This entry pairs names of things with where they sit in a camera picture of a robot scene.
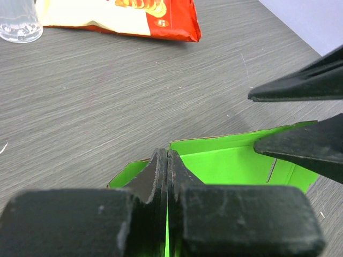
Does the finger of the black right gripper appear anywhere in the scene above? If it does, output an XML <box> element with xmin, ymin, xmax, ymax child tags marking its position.
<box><xmin>253</xmin><ymin>114</ymin><xmax>342</xmax><ymax>183</ymax></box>
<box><xmin>248</xmin><ymin>46</ymin><xmax>342</xmax><ymax>102</ymax></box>

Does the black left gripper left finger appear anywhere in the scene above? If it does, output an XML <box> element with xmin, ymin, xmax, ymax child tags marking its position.
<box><xmin>1</xmin><ymin>148</ymin><xmax>167</xmax><ymax>256</ymax></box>

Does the orange beige snack bag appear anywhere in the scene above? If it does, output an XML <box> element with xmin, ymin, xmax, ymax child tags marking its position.
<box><xmin>35</xmin><ymin>0</ymin><xmax>202</xmax><ymax>42</ymax></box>

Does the clear plastic water bottle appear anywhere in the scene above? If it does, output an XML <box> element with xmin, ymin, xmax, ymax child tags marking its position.
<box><xmin>1</xmin><ymin>0</ymin><xmax>43</xmax><ymax>43</ymax></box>

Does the green paper box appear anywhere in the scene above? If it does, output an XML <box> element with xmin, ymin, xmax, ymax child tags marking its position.
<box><xmin>106</xmin><ymin>120</ymin><xmax>319</xmax><ymax>257</ymax></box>

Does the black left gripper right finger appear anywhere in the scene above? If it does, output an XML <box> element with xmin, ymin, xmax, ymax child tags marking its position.
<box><xmin>167</xmin><ymin>150</ymin><xmax>326</xmax><ymax>256</ymax></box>

